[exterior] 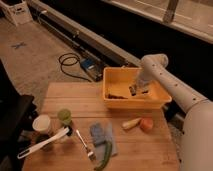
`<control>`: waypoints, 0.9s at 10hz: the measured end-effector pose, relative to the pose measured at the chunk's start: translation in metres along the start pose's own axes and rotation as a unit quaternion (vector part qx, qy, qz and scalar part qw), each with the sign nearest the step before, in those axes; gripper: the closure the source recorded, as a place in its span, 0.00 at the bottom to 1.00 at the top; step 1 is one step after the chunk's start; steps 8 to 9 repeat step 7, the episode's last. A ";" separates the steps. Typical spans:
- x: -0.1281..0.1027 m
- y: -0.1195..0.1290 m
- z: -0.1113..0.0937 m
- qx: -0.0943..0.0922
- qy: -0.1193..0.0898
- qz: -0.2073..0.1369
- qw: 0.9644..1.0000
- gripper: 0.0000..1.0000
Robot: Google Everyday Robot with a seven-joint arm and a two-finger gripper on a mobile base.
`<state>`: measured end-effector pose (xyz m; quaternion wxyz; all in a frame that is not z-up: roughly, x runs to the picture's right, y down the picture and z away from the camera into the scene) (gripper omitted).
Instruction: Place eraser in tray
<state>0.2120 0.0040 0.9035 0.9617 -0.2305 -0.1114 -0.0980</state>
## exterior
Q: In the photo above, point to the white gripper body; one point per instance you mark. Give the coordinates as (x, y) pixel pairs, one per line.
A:
(142, 81)

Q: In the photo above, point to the wooden block eraser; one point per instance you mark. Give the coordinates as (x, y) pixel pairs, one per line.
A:
(133, 90)

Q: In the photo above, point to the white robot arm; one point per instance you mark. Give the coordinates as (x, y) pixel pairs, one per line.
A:
(196, 153)

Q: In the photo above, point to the yellow plastic tray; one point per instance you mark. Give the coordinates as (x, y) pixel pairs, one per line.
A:
(120, 90)

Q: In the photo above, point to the dark object in tray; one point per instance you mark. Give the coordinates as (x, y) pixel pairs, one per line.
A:
(111, 96)

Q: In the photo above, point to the orange toy fruit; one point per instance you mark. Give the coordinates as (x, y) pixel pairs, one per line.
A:
(146, 124)

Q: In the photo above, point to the pale yellow toy vegetable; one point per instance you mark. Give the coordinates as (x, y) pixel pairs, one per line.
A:
(130, 124)

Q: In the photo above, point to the blue black device on floor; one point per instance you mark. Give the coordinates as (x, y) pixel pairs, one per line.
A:
(91, 69)

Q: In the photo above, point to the blue grey cloth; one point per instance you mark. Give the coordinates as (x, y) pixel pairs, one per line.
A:
(100, 136)

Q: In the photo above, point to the green chili pepper toy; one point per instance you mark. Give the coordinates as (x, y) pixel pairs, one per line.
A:
(107, 155)

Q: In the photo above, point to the green lidded cup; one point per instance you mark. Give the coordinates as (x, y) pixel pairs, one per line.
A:
(64, 116)

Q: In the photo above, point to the white plastic spatula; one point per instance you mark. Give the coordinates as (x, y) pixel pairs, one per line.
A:
(32, 149)

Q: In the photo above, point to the white lidded jar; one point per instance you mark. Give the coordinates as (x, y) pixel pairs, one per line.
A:
(42, 125)

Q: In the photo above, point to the black chair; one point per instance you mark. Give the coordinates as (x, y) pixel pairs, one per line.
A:
(15, 113)

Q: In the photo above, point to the white cardboard box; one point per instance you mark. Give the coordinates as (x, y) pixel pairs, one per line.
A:
(18, 13)

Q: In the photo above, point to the metal window frame rail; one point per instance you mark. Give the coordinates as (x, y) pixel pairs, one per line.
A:
(123, 36)

